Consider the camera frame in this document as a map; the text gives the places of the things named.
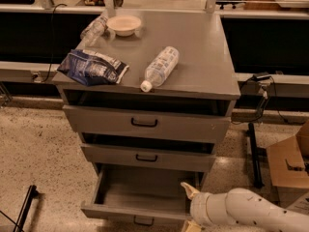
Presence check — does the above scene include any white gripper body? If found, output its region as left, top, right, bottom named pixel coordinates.
left=190, top=192, right=229, bottom=226

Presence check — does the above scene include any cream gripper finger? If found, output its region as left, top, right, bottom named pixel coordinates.
left=181, top=182, right=199, bottom=200
left=181, top=220, right=202, bottom=232

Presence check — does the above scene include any grey bottom drawer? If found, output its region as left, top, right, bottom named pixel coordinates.
left=81, top=164, right=204, bottom=226

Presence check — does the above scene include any grey drawer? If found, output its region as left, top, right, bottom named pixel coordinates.
left=81, top=133, right=215, bottom=172
left=64, top=89, right=230, bottom=144
left=81, top=164, right=204, bottom=226

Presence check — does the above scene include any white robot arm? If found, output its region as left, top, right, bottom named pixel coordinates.
left=181, top=182, right=309, bottom=232

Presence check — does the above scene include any grey middle drawer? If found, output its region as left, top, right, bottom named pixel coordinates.
left=81, top=133, right=215, bottom=172

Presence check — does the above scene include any grey top drawer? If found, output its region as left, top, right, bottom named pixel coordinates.
left=64, top=89, right=230, bottom=144

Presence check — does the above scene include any grey drawer cabinet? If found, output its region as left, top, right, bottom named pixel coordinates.
left=51, top=9, right=241, bottom=176

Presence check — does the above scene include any black stand leg right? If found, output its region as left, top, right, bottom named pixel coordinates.
left=247, top=123, right=264, bottom=189

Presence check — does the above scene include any black stand leg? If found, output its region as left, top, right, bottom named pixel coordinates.
left=13, top=185, right=39, bottom=232
left=247, top=123, right=264, bottom=189

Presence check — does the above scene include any cardboard box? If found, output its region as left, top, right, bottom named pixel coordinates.
left=267, top=122, right=309, bottom=207

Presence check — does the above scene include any clear plastic water bottle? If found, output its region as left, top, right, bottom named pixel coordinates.
left=140, top=46, right=180, bottom=92

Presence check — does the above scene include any black stand leg left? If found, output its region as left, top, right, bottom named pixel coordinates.
left=13, top=185, right=39, bottom=232

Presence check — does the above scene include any blue chip bag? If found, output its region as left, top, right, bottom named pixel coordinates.
left=57, top=49, right=128, bottom=86

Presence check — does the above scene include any white bowl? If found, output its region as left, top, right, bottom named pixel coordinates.
left=107, top=14, right=142, bottom=37

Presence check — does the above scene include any black power adapter with cable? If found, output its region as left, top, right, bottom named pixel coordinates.
left=233, top=72, right=277, bottom=125

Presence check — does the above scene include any black cable left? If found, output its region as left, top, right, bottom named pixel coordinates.
left=42, top=2, right=69, bottom=83

